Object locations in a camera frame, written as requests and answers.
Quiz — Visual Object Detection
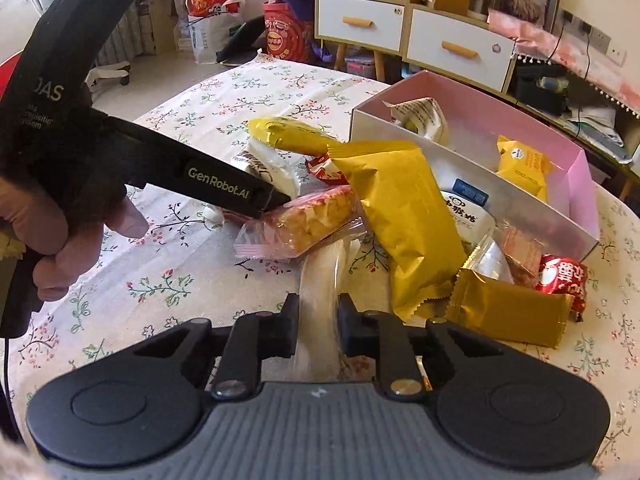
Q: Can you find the wooden bookshelf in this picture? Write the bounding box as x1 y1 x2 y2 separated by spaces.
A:
132 0 187 56

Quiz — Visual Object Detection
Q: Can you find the large gold snack packet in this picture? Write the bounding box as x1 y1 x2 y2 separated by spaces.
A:
327 140 468 317

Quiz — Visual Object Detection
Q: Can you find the white drawer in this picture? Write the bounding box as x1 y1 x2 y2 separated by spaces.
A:
317 0 406 54
406 6 516 93

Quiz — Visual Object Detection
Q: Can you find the white paper bag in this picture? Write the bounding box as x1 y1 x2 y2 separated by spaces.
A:
186 0 247 65

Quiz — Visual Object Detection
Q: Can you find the black flat board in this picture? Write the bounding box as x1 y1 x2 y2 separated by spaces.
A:
216 15 266 65

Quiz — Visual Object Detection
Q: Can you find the clear long snack packet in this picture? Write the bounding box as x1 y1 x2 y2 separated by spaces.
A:
295 237 363 391

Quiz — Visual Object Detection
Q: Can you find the pink table runner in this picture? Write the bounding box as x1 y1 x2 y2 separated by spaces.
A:
487 9 640 118

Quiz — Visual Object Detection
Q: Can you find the yellow square pastry packet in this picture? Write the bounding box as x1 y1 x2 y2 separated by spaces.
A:
496 135 551 201

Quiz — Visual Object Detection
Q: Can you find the small red white packet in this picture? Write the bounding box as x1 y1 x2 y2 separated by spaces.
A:
305 152 351 186

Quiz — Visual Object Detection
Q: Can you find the black cable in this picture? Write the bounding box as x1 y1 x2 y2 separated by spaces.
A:
0 335 18 443

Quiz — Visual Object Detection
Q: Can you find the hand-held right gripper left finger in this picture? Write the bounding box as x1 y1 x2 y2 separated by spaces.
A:
132 292 301 401

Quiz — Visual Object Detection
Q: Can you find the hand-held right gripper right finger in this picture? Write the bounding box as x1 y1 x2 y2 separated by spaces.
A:
337 293 504 402

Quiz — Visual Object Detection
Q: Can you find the floral tablecloth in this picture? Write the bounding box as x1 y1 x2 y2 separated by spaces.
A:
7 57 640 461

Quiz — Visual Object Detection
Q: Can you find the black storage box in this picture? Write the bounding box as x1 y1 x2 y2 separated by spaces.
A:
514 62 571 116

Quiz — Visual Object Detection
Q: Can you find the wooden low cabinet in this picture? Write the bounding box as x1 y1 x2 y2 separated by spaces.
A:
510 60 640 201

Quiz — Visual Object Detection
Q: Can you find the clear storage box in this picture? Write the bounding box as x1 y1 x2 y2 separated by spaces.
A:
344 45 378 82

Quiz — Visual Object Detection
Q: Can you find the pink cardboard box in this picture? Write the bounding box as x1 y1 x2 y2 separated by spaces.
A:
348 70 601 263

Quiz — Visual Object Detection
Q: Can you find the clear brown cracker packet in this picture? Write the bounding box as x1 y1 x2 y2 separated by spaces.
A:
465 224 545 292

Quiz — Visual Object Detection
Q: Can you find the person's fuzzy beige clothing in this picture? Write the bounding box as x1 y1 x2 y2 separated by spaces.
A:
0 430 48 480

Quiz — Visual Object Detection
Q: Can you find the white brown-print snack packet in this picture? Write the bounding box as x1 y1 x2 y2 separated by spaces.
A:
232 137 313 196

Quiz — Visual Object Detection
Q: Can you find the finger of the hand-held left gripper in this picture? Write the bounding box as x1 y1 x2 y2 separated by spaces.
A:
250 180 292 219

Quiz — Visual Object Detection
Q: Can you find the brown cardboard box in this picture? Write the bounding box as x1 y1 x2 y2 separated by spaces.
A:
427 0 471 17

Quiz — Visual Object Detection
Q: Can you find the pile of papers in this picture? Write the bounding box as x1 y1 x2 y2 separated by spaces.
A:
565 105 628 161

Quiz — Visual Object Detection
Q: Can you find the small metallic foil packet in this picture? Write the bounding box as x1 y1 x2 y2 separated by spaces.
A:
444 268 576 350

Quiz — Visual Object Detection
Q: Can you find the red snack packet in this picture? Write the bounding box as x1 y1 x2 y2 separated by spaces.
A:
535 254 588 323

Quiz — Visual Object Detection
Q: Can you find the red round bucket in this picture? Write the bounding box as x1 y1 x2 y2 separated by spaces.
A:
262 1 314 64

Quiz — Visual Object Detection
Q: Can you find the person's left hand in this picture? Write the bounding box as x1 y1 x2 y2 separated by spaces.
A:
0 175 149 302

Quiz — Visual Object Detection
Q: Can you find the glossy yellow snack packet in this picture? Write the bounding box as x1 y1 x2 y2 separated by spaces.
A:
248 116 343 157

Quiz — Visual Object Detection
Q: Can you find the white monkey-print snack packet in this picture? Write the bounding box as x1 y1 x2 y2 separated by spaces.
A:
440 190 496 256

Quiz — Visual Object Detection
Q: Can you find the pink-edged cracker packet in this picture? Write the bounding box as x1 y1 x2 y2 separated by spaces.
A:
234 185 368 261

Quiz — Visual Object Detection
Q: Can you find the white chair base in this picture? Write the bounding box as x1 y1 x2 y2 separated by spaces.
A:
85 60 132 92

